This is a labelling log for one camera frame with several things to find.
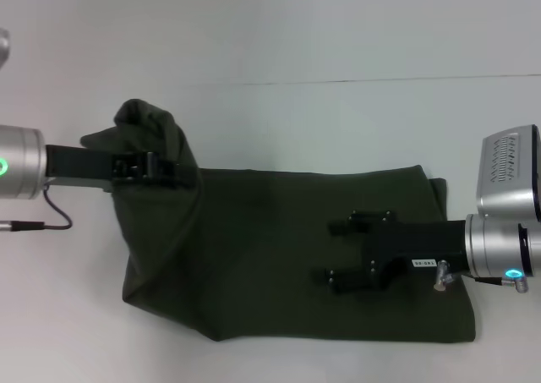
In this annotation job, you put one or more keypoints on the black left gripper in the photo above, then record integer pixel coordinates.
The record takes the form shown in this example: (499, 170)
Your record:
(89, 167)

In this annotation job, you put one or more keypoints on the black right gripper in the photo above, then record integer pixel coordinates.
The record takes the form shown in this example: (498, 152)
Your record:
(414, 243)

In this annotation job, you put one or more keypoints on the dark green FREE t-shirt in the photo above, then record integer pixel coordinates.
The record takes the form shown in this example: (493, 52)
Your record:
(274, 247)

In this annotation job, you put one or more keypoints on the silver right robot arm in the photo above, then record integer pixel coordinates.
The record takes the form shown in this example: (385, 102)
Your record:
(503, 245)

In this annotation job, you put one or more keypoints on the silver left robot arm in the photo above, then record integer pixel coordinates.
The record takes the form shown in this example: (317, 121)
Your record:
(19, 161)

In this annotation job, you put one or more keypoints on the right gripper silver plug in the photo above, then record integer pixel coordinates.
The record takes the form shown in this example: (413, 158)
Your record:
(444, 275)

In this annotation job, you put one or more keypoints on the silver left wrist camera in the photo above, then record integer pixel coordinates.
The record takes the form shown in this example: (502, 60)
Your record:
(3, 47)

